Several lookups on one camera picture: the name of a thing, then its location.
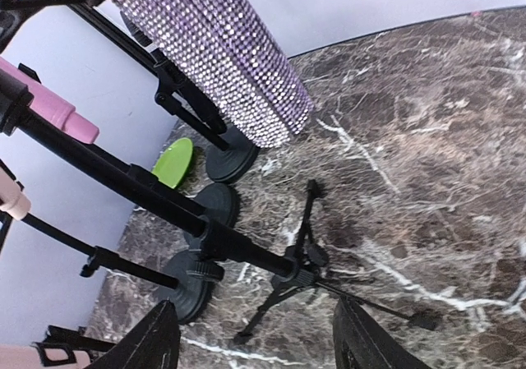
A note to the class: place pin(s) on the tall beige microphone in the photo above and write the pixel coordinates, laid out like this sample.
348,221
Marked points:
13,200

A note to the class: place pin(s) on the green round plate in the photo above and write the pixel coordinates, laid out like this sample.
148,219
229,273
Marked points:
173,164

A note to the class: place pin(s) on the black clip mic stand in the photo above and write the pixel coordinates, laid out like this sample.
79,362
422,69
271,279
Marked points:
217,201

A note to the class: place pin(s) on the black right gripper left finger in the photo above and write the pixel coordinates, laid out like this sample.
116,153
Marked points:
153,343

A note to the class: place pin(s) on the back round-base mic stand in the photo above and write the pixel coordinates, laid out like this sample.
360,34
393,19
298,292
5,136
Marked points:
230,154

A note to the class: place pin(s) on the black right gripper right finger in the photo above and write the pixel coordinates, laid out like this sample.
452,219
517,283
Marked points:
360,342

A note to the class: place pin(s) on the purple rhinestone microphone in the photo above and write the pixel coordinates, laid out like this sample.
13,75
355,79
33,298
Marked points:
226,50

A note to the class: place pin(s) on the front round-base mic stand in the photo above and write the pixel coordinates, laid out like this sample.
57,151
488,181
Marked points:
60,346

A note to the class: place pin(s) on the black tripod mic stand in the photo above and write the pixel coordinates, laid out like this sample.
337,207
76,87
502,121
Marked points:
217,243

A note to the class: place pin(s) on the front pink microphone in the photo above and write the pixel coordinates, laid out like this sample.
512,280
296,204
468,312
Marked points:
52,107

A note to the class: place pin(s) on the round-base stand of tall beige mic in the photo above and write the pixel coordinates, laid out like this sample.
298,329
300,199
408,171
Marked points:
188,293

